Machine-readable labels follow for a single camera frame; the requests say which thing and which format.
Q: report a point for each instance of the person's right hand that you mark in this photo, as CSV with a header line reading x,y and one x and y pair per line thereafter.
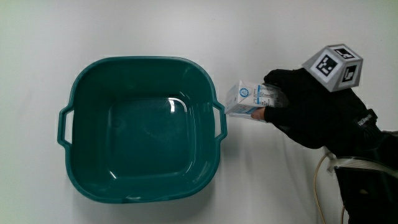
x,y
314,115

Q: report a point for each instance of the green plastic basin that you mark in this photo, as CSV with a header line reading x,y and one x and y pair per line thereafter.
x,y
143,137

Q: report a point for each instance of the white milk carton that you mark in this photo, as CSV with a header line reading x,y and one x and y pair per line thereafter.
x,y
248,99

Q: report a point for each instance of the white desk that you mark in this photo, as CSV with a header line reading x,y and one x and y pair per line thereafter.
x,y
267,186

